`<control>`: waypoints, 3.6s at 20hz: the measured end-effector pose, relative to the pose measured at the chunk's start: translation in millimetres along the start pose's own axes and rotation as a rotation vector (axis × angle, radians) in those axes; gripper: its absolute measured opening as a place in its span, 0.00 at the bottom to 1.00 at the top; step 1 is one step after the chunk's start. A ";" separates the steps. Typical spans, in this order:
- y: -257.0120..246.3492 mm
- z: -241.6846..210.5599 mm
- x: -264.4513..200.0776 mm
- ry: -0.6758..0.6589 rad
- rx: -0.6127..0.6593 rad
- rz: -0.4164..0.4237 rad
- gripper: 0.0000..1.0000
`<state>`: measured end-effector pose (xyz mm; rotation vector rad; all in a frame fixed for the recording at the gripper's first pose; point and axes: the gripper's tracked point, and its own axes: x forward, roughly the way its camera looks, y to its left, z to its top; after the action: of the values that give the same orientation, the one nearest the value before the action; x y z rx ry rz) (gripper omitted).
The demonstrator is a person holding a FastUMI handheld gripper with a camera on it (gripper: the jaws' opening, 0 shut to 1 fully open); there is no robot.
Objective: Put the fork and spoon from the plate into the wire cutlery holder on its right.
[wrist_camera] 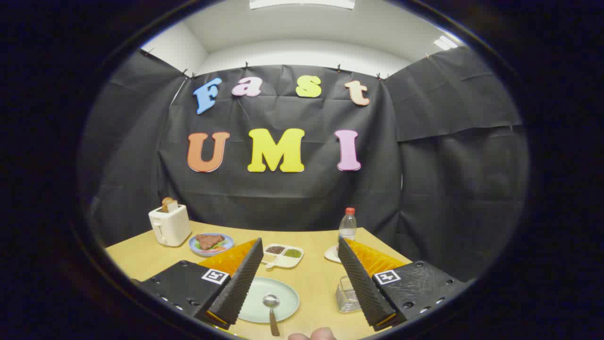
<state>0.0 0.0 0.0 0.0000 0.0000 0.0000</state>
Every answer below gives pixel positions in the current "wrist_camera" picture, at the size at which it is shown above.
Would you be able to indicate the white toaster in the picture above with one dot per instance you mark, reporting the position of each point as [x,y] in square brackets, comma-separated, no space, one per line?
[172,229]

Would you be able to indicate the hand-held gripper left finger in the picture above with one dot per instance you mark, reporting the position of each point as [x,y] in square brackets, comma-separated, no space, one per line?
[240,283]

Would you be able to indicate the clear water bottle red cap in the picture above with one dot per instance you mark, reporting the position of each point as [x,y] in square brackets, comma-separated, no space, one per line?
[348,229]

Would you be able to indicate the white divided bean dish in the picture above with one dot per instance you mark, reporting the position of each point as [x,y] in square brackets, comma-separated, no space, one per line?
[283,260]

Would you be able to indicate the small ceiling light panel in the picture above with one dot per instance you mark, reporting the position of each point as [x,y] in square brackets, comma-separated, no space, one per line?
[445,42]

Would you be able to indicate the white square coaster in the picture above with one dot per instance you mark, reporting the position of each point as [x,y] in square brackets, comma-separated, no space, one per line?
[331,255]

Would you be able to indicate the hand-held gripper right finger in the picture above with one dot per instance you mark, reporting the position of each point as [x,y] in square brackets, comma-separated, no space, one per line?
[361,283]

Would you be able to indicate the long ceiling light panel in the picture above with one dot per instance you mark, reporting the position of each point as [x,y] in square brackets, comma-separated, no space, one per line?
[302,4]

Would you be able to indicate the blue food plate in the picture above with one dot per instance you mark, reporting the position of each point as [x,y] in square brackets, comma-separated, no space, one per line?
[228,244]

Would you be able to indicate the brown steak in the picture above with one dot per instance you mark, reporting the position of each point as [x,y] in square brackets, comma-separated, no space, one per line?
[209,241]

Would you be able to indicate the pale green plate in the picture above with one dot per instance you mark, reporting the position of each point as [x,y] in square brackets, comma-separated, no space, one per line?
[283,297]

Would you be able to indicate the toast slice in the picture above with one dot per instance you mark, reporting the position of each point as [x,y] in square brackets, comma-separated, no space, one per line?
[168,205]

